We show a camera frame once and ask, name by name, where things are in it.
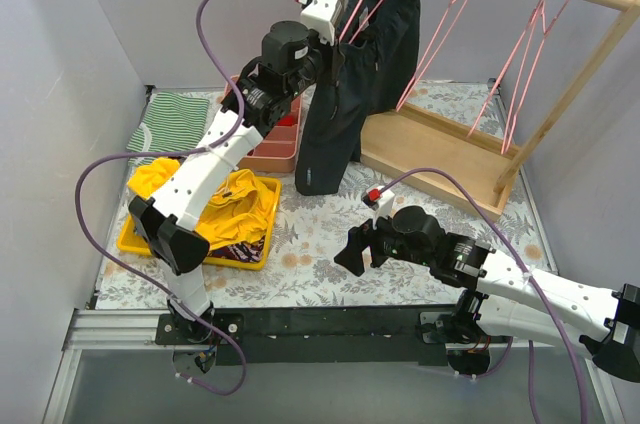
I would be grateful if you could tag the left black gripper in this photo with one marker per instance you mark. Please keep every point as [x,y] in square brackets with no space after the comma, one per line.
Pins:
[335,62]

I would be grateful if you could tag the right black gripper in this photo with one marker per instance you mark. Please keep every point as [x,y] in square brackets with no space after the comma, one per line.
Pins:
[375,242]

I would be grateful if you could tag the dark navy shorts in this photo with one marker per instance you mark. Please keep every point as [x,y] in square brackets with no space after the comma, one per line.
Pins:
[381,51]

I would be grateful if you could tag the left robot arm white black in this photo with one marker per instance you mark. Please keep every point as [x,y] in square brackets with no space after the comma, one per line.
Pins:
[167,219]

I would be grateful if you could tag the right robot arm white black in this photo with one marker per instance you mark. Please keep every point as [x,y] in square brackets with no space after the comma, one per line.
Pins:
[499,298]

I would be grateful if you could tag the floral table mat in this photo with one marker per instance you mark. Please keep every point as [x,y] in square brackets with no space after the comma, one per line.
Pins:
[310,231]

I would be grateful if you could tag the red sock middle compartment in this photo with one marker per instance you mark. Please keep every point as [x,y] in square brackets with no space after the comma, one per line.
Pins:
[288,121]

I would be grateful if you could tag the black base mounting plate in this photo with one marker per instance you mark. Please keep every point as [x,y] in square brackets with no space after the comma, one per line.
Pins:
[428,335]

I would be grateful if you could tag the pink compartment organizer tray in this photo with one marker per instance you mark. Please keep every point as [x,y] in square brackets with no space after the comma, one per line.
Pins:
[278,150]

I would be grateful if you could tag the patterned dark garment in tray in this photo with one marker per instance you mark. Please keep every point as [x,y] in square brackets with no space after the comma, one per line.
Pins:
[244,252]

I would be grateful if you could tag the yellow garment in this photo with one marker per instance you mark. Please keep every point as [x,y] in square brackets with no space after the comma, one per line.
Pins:
[146,179]

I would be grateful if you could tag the green striped shirt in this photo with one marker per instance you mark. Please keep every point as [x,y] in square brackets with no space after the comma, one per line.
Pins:
[172,122]

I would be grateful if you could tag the yellow plastic tray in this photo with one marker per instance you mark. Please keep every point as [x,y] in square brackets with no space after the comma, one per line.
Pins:
[238,220]

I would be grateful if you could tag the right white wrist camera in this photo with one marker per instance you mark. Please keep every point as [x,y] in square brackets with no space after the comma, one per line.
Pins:
[380,202]

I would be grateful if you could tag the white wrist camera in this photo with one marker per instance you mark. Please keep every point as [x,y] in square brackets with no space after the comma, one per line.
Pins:
[380,202]
[321,16]

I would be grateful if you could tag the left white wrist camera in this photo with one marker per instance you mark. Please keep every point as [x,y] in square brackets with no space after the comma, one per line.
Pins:
[321,16]

